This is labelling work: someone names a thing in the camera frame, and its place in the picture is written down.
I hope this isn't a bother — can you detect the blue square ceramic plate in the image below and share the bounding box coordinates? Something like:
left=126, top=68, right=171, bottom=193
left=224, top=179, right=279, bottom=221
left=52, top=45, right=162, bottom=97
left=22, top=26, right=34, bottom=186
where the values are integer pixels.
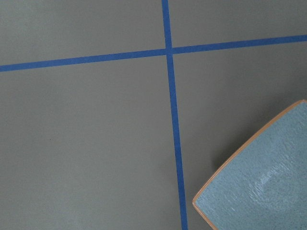
left=193, top=100, right=307, bottom=230

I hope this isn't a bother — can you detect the brown paper table cover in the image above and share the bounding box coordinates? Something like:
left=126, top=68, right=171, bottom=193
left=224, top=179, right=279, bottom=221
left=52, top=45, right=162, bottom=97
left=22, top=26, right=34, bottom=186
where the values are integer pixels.
left=0, top=0, right=307, bottom=230

